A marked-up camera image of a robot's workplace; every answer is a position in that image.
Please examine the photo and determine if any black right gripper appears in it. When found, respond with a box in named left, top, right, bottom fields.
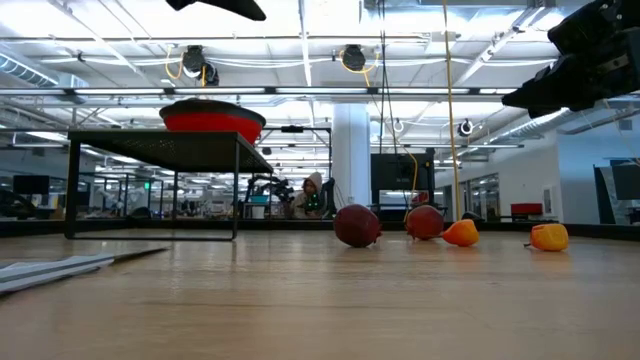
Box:
left=502, top=0, right=640, bottom=119

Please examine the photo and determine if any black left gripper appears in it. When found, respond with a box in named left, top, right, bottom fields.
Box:
left=164, top=0, right=267, bottom=22

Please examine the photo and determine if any dark red round fruit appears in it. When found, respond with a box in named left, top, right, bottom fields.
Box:
left=332, top=203, right=384, bottom=249
left=404, top=204, right=446, bottom=242

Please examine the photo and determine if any long ceiling light bar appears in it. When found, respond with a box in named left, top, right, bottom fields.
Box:
left=0, top=85, right=640, bottom=97

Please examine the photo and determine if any red collapsible colander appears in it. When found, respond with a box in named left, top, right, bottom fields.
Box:
left=158, top=97, right=267, bottom=146

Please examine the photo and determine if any small orange pepper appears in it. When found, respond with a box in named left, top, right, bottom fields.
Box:
left=441, top=218, right=481, bottom=248
left=523, top=222, right=570, bottom=253

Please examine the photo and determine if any black perforated metal shelf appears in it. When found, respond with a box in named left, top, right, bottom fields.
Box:
left=63, top=129, right=275, bottom=242

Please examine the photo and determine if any black monitor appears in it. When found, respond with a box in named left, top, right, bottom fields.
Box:
left=370, top=152, right=436, bottom=192

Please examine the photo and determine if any white structural column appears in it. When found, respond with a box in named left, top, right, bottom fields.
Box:
left=331, top=103, right=372, bottom=207

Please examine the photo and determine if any person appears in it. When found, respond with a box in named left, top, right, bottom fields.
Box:
left=291, top=171, right=325, bottom=220

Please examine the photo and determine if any black wall display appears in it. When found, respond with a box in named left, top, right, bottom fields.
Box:
left=612, top=163, right=640, bottom=201

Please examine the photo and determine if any thin yellow cable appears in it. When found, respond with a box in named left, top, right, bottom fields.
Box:
left=402, top=149, right=419, bottom=221

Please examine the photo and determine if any black hanging cable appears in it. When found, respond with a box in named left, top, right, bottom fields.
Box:
left=378, top=0, right=399, bottom=156

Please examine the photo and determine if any silver ventilation duct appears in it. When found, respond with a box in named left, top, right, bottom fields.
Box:
left=0, top=49, right=90, bottom=105

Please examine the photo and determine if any black aluminium table frame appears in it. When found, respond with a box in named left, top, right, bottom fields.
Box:
left=0, top=218, right=640, bottom=241

